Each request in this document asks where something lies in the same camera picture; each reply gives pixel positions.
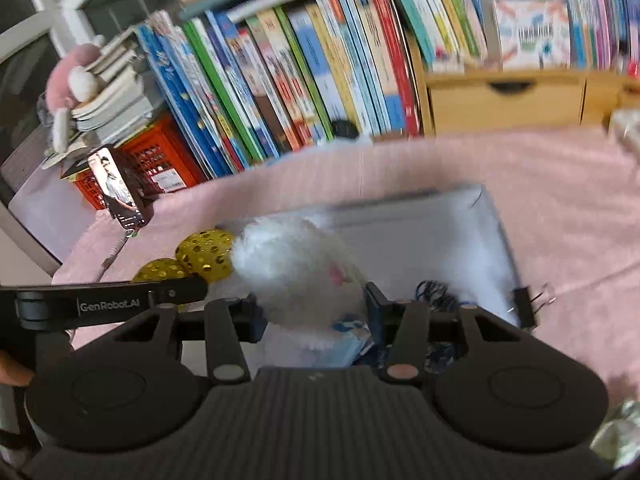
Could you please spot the stack of lying books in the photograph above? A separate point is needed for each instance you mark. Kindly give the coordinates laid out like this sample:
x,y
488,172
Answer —
x,y
115,105

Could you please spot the yellow perforated ball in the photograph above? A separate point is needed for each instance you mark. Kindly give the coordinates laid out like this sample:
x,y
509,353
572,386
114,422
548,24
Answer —
x,y
205,255

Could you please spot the pink tablecloth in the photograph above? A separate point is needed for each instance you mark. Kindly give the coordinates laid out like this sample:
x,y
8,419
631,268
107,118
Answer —
x,y
575,210

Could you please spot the black binder clip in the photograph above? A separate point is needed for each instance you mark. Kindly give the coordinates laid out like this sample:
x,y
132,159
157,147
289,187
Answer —
x,y
527,307

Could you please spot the person's left hand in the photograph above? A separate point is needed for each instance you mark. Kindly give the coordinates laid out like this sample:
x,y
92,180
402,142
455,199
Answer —
x,y
12,372

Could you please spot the grey cardboard box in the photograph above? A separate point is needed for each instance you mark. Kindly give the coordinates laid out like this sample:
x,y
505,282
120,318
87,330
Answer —
x,y
425,240

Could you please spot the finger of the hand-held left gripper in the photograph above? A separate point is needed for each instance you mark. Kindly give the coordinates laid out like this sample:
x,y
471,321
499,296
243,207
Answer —
x,y
185,290

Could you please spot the blue floral fabric pouch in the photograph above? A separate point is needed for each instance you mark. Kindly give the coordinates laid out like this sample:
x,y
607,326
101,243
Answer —
x,y
436,297

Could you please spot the red plastic crate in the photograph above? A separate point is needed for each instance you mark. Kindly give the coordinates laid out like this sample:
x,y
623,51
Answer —
x,y
160,150

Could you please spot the wooden drawer organiser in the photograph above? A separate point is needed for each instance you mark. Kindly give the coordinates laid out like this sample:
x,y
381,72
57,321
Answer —
x,y
500,105

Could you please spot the black smartphone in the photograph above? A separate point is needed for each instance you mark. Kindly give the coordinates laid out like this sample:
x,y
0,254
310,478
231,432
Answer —
x,y
117,185

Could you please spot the pink white plush toy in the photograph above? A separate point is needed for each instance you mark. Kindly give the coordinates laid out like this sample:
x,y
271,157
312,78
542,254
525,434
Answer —
x,y
75,70

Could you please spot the row of books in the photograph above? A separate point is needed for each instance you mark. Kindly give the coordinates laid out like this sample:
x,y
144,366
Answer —
x,y
300,70

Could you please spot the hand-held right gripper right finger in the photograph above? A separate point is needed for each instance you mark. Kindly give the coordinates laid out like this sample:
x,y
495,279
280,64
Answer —
x,y
375,315

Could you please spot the white fluffy pompom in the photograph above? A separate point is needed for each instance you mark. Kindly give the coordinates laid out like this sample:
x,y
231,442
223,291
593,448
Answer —
x,y
295,270

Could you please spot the white framed window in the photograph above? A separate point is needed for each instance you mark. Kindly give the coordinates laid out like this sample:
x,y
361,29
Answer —
x,y
30,85

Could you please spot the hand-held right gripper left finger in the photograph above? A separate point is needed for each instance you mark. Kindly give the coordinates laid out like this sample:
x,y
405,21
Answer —
x,y
256,322

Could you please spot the white printed carton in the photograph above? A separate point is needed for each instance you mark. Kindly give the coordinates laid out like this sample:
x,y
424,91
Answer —
x,y
530,35

